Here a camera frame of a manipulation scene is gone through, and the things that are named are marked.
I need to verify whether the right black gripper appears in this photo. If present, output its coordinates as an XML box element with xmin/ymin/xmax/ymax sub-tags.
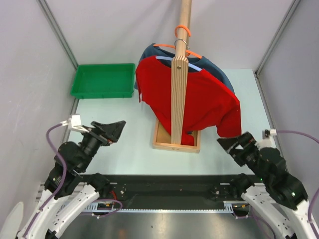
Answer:
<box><xmin>217</xmin><ymin>131</ymin><xmax>270</xmax><ymax>184</ymax></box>

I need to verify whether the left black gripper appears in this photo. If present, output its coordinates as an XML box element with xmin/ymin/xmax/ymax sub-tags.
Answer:
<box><xmin>79</xmin><ymin>119</ymin><xmax>126</xmax><ymax>171</ymax></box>

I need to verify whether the red t shirt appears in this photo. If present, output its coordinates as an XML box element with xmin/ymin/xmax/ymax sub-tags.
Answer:
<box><xmin>136</xmin><ymin>56</ymin><xmax>242</xmax><ymax>146</ymax></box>

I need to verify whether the light blue hanger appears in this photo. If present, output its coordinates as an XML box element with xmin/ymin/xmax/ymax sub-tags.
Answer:
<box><xmin>156</xmin><ymin>56</ymin><xmax>202</xmax><ymax>71</ymax></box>

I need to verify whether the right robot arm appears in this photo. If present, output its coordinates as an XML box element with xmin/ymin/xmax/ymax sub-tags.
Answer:
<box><xmin>217</xmin><ymin>129</ymin><xmax>319</xmax><ymax>239</ymax></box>

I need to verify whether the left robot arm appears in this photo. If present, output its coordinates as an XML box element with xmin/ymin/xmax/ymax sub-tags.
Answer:
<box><xmin>15</xmin><ymin>115</ymin><xmax>126</xmax><ymax>239</ymax></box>

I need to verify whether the wooden hanger stand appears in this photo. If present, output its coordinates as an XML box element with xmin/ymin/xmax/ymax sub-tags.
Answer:
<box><xmin>153</xmin><ymin>0</ymin><xmax>200</xmax><ymax>153</ymax></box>

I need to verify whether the orange hanger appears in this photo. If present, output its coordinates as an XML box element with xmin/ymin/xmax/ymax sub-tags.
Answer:
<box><xmin>154</xmin><ymin>24</ymin><xmax>202</xmax><ymax>59</ymax></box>

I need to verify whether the green plastic tray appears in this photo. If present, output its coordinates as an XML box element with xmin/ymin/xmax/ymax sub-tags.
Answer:
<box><xmin>70</xmin><ymin>63</ymin><xmax>136</xmax><ymax>99</ymax></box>

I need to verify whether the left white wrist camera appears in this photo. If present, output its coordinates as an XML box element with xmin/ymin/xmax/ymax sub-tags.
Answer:
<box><xmin>67</xmin><ymin>114</ymin><xmax>88</xmax><ymax>133</ymax></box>

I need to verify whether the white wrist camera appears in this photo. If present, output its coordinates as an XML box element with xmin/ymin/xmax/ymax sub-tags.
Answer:
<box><xmin>257</xmin><ymin>129</ymin><xmax>277</xmax><ymax>149</ymax></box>
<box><xmin>67</xmin><ymin>114</ymin><xmax>88</xmax><ymax>133</ymax></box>

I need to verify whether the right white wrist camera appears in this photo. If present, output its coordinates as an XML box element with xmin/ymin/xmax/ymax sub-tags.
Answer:
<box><xmin>257</xmin><ymin>129</ymin><xmax>277</xmax><ymax>149</ymax></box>

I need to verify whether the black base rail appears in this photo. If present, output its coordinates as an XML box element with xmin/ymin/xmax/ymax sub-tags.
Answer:
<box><xmin>107</xmin><ymin>175</ymin><xmax>241</xmax><ymax>210</ymax></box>

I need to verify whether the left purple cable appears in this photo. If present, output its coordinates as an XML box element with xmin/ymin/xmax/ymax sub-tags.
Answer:
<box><xmin>37</xmin><ymin>121</ymin><xmax>69</xmax><ymax>215</ymax></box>

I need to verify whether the purple cable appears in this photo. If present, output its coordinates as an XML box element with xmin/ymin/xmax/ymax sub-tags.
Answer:
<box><xmin>275</xmin><ymin>129</ymin><xmax>319</xmax><ymax>225</ymax></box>
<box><xmin>37</xmin><ymin>121</ymin><xmax>69</xmax><ymax>215</ymax></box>

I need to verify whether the white cable duct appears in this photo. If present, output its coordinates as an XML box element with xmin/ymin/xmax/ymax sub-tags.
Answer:
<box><xmin>57</xmin><ymin>200</ymin><xmax>250</xmax><ymax>214</ymax></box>

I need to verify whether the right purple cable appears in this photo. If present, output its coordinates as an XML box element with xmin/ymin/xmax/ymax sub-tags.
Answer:
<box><xmin>275</xmin><ymin>129</ymin><xmax>319</xmax><ymax>225</ymax></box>

